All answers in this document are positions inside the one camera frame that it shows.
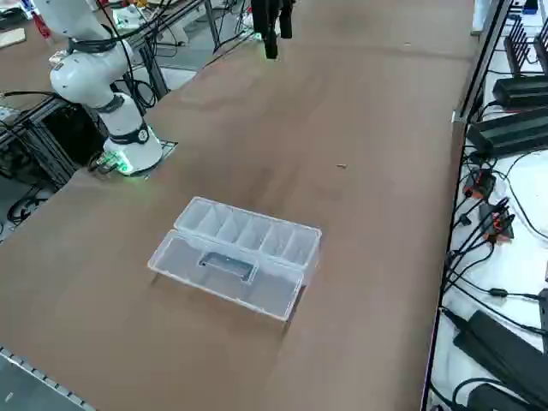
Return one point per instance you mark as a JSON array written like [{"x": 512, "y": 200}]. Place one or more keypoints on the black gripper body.
[{"x": 274, "y": 4}]

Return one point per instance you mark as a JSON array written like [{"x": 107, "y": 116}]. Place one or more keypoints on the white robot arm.
[{"x": 124, "y": 120}]

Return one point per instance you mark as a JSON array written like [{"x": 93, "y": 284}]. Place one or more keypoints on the transparent plastic compartment box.
[{"x": 274, "y": 291}]

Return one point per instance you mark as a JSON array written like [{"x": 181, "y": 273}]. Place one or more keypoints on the black box at table edge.
[{"x": 543, "y": 308}]

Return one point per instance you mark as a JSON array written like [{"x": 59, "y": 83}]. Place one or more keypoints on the white device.
[{"x": 128, "y": 15}]

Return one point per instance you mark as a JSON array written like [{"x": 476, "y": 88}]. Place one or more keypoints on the small green white pack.
[{"x": 57, "y": 57}]

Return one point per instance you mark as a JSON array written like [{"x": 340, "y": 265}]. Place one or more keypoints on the red bottle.
[{"x": 44, "y": 32}]

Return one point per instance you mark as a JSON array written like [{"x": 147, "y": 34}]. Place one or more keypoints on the black slotted rack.
[
  {"x": 541, "y": 51},
  {"x": 516, "y": 55}
]

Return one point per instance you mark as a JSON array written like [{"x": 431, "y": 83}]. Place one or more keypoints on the black power brick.
[
  {"x": 509, "y": 132},
  {"x": 496, "y": 347},
  {"x": 492, "y": 400},
  {"x": 522, "y": 92}
]

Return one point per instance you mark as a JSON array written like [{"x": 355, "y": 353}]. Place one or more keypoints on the blue object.
[{"x": 531, "y": 6}]

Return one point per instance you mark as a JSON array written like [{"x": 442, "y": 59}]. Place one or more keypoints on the black orange connector block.
[
  {"x": 496, "y": 222},
  {"x": 481, "y": 182}
]

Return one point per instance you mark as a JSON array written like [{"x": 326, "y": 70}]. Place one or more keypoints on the aluminium table edge rail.
[{"x": 481, "y": 64}]

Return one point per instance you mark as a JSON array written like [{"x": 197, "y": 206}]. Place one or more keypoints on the black metal frame stand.
[{"x": 40, "y": 141}]

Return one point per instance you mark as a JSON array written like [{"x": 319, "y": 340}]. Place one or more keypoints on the grey metal rail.
[{"x": 25, "y": 385}]

